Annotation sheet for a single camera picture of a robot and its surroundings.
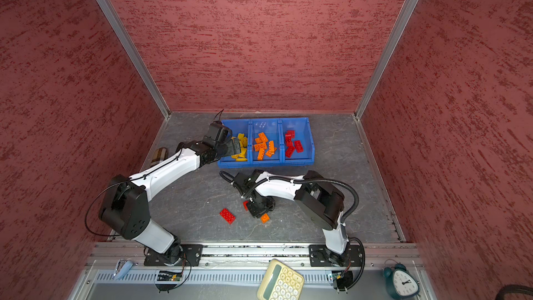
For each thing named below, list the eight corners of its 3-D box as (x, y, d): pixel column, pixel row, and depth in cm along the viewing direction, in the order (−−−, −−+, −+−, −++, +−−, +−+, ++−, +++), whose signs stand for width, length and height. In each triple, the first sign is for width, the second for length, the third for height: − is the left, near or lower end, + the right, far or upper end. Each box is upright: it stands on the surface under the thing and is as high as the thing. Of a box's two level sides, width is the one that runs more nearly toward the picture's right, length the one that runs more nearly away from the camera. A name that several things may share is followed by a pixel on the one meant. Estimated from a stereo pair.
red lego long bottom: (220, 215, 86) (219, 213, 84) (225, 209, 87) (224, 207, 86) (231, 225, 83) (230, 223, 81) (236, 218, 85) (236, 216, 83)
